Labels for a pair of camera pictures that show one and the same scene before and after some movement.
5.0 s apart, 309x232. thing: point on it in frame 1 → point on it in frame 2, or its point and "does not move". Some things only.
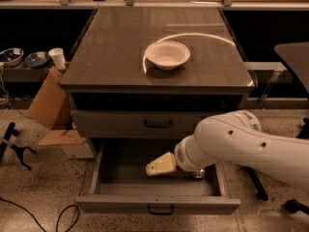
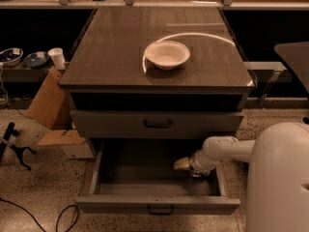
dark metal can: x=198 y=174 does not move
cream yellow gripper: x=183 y=156 → x=197 y=162
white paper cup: x=57 y=55 does not move
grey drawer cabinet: x=153 y=72 does not move
